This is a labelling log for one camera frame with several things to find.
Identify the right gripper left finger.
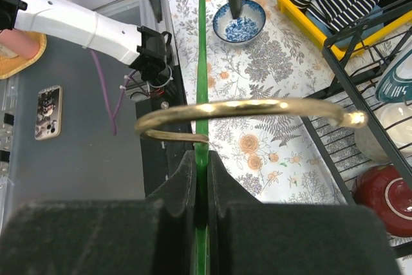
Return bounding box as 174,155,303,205
1,151,196,274

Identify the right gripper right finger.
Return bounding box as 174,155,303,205
207,151,400,274

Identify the green hanger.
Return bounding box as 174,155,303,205
189,0,370,275

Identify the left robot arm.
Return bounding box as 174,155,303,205
1,0,243,83

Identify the blue white patterned bowl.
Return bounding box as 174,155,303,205
212,0,267,46

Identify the yellow plastic tray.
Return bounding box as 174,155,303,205
270,0,387,62

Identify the floral table mat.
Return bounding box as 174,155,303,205
169,0,365,205

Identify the red bowl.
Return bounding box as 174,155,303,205
352,165,411,238

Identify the pink cylinder object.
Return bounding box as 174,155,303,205
1,29,39,59

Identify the smartphone with patterned case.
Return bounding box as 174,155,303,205
35,85,62,140

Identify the white plate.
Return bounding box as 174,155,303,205
375,57,411,102

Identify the white ceramic cup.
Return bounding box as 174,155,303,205
353,104,412,164

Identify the black wire dish rack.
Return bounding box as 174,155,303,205
301,0,412,261

